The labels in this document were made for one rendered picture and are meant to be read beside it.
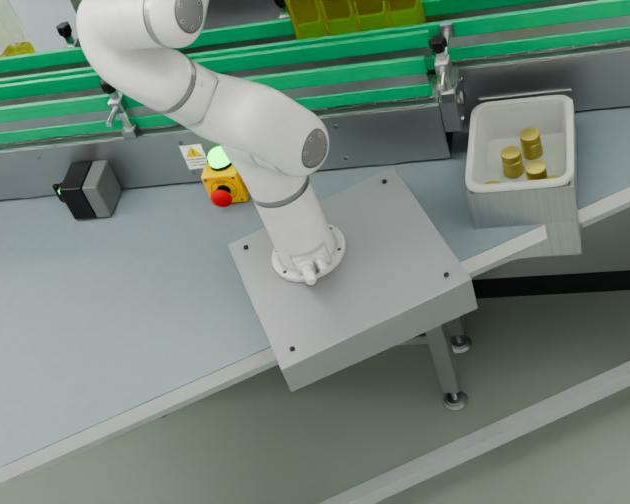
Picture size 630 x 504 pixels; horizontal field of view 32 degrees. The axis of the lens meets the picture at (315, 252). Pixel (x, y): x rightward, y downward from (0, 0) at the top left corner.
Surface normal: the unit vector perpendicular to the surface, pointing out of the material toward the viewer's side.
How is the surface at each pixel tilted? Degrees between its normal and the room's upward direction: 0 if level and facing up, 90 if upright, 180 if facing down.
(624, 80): 90
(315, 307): 2
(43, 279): 0
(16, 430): 0
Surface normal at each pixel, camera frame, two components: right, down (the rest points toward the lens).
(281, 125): 0.76, 0.22
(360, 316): -0.29, -0.68
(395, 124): -0.15, 0.72
